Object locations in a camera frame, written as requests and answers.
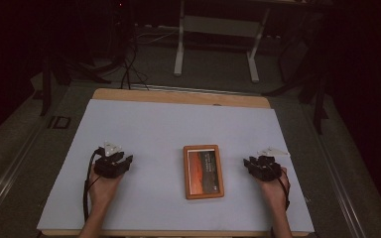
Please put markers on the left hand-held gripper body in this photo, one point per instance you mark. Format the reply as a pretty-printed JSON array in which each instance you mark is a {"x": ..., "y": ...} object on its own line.
[{"x": 109, "y": 167}]

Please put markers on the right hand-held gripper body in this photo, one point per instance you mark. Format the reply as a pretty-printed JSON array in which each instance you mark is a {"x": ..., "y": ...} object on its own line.
[{"x": 265, "y": 168}]

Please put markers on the wooden picture frame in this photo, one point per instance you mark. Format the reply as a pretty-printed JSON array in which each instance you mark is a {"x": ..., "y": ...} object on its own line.
[{"x": 203, "y": 172}]

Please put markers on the person's left hand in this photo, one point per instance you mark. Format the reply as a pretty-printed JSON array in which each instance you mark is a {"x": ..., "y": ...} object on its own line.
[{"x": 101, "y": 191}]

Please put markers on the person's right hand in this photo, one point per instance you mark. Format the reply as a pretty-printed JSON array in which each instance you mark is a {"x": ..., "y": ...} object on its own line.
[{"x": 274, "y": 193}]

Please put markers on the white table mat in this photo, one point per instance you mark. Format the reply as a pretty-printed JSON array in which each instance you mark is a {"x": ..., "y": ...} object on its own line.
[{"x": 165, "y": 132}]

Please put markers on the black metal stand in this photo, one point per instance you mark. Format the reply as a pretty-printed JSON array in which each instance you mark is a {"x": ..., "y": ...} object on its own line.
[
  {"x": 319, "y": 102},
  {"x": 46, "y": 86}
]

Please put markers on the white power strip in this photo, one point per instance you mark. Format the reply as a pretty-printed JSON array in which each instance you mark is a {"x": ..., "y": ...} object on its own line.
[{"x": 160, "y": 27}]

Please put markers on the black floor bracket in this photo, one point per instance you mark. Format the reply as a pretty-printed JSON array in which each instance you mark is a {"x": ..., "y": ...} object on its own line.
[{"x": 59, "y": 122}]

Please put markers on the metal floor rail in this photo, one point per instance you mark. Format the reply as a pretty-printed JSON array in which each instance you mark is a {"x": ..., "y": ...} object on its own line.
[
  {"x": 340, "y": 188},
  {"x": 10, "y": 177}
]

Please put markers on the white metal desk frame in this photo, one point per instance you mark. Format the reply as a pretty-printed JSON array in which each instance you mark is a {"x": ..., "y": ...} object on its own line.
[{"x": 218, "y": 26}]

